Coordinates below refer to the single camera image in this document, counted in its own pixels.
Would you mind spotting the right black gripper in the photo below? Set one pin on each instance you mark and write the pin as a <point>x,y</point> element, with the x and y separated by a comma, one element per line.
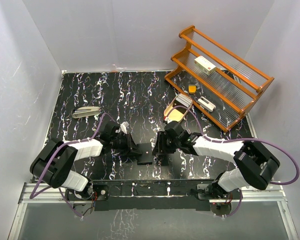
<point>160,147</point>

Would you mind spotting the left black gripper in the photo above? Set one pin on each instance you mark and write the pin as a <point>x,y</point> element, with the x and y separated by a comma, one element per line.
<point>130,147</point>

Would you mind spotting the black leather card holder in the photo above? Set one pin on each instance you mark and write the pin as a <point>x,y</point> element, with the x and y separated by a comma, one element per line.
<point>146,157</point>

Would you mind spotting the beige oval card tray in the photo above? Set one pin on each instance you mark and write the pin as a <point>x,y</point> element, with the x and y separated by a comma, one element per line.
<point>175,112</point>

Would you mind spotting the stack of credit cards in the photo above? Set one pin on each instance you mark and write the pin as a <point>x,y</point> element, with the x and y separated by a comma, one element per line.
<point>183,100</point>

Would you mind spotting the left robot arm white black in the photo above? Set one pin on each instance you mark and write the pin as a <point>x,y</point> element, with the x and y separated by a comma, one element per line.
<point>54,163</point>

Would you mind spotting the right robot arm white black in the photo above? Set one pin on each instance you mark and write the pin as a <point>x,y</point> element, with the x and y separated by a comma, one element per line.
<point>255,164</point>

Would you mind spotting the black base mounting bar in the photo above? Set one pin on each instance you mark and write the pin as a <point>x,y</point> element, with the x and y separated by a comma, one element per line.
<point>150,194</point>

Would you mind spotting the beige grey stapler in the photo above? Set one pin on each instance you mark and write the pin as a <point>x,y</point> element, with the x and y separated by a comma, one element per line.
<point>85,111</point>

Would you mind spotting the white small device on shelf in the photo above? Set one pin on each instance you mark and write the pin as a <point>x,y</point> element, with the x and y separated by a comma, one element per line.
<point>206,104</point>

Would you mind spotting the orange small container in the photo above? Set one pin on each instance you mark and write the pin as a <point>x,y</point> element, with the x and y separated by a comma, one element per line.
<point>192,89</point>

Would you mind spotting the orange wooden shelf rack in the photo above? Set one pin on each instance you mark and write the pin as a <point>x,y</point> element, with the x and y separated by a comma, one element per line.
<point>234,87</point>

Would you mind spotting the white red small box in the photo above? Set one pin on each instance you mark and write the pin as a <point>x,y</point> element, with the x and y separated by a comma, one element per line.
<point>204,65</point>

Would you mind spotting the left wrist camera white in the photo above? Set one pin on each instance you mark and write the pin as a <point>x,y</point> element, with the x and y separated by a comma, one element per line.
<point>124,127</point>

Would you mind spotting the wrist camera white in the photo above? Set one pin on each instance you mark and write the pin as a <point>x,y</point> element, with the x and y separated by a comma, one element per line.
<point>124,127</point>
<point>166,119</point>

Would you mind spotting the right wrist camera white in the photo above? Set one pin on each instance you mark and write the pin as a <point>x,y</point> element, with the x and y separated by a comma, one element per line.
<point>166,119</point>

